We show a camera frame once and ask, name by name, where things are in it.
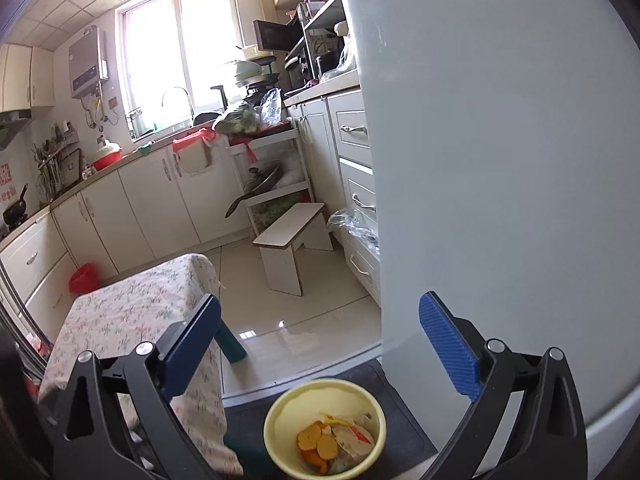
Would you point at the black frying wok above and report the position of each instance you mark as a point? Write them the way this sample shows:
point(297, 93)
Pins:
point(15, 212)

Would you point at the range hood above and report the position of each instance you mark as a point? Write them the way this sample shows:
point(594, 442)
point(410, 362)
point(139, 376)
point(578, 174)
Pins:
point(12, 122)

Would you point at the red basin with lid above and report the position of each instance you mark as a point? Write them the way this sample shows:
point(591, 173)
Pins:
point(107, 160)

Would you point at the stack of pots and bowls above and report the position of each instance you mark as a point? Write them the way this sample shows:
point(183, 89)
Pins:
point(250, 70)

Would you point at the white trolley rack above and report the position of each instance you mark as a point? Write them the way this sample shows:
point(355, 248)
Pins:
point(270, 132)

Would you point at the black microwave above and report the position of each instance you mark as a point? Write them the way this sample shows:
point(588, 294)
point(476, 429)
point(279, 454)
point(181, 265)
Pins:
point(272, 35)

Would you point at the bag of green vegetables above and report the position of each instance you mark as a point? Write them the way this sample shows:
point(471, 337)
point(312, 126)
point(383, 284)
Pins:
point(237, 120)

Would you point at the black floor mat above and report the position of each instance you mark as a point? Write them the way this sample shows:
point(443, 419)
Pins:
point(400, 410)

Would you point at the silver water heater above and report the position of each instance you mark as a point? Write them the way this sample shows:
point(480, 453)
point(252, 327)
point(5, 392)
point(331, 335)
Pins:
point(87, 65)

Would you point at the table with floral cloth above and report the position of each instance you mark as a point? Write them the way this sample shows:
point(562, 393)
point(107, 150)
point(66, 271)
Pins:
point(125, 310)

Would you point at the black wok with lid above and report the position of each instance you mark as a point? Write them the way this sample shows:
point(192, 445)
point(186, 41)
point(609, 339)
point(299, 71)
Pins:
point(260, 182)

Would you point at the wall utensil rack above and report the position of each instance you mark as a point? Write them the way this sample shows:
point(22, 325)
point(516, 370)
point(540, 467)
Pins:
point(50, 170)

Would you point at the white countertop shelf rack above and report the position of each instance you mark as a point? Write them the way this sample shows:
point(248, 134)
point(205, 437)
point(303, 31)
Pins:
point(325, 12)

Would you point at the red trash bin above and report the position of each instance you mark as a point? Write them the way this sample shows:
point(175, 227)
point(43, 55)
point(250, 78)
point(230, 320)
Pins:
point(82, 279)

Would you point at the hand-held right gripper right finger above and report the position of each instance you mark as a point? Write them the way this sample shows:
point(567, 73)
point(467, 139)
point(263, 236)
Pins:
point(450, 345)

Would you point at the clear plastic bag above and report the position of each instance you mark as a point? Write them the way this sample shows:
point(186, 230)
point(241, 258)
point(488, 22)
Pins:
point(270, 107)

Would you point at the white drawer cabinet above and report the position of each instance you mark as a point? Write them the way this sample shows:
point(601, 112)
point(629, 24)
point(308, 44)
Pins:
point(350, 125)

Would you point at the shiny plastic bag on drawer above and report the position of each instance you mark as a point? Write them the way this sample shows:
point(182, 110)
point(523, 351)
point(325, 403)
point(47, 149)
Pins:
point(350, 222)

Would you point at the grey metal pipe bundle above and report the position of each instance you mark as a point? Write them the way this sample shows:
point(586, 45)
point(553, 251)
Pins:
point(20, 330)

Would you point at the white refrigerator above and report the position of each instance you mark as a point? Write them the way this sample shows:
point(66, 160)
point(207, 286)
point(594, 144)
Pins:
point(500, 160)

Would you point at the white wooden stool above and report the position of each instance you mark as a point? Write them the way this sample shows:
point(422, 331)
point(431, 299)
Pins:
point(290, 222)

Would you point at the small orange peel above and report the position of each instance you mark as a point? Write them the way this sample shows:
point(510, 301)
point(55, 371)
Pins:
point(327, 447)

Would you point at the white base cabinets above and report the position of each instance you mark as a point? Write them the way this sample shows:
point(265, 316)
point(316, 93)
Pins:
point(150, 200)

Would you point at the red and white hanging bag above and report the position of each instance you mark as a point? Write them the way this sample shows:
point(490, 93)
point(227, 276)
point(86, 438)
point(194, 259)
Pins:
point(192, 140)

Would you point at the red hanging cloth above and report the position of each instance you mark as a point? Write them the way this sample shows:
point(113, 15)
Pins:
point(248, 154)

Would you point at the chrome faucet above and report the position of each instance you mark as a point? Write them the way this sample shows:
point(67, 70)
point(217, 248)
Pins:
point(189, 105)

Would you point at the cream upper cabinets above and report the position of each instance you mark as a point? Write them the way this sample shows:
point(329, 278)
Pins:
point(25, 75)

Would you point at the red and white paper wrapper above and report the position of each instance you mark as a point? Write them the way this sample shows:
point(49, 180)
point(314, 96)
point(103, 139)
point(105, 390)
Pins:
point(357, 435)

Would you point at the red wall decal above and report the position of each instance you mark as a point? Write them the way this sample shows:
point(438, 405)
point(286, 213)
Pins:
point(6, 180)

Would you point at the yellow plastic bucket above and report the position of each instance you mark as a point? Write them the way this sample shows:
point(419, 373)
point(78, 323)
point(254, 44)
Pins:
point(280, 430)

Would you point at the crumpled plastic bag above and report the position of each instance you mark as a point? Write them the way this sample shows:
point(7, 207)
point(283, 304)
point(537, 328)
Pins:
point(346, 60)

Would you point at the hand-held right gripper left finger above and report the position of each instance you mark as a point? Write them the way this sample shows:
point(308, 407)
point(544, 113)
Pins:
point(192, 345)

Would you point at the window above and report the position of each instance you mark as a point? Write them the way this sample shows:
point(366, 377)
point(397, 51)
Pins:
point(160, 50)

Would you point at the black countertop oven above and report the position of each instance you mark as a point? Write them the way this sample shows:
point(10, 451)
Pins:
point(300, 65)

